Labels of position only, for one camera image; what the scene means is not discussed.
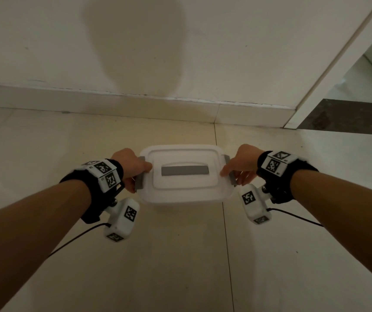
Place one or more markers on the grey box latch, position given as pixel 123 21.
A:
pixel 231 181
pixel 139 183

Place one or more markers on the person's right forearm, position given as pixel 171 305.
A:
pixel 345 211

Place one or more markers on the person's right hand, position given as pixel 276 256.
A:
pixel 245 159

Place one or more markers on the person's left hand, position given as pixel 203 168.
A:
pixel 129 162

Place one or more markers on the white door frame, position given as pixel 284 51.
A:
pixel 338 61

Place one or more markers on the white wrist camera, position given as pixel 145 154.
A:
pixel 254 203
pixel 122 219

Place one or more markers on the white marker block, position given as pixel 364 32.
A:
pixel 277 163
pixel 106 175

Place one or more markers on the person's left thumb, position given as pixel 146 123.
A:
pixel 143 168

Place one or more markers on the person's left forearm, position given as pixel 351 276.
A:
pixel 20 237

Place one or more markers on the dark stone threshold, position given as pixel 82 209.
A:
pixel 348 118

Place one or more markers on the person's right thumb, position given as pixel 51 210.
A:
pixel 229 170

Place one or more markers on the white plastic storage box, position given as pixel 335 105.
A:
pixel 186 188

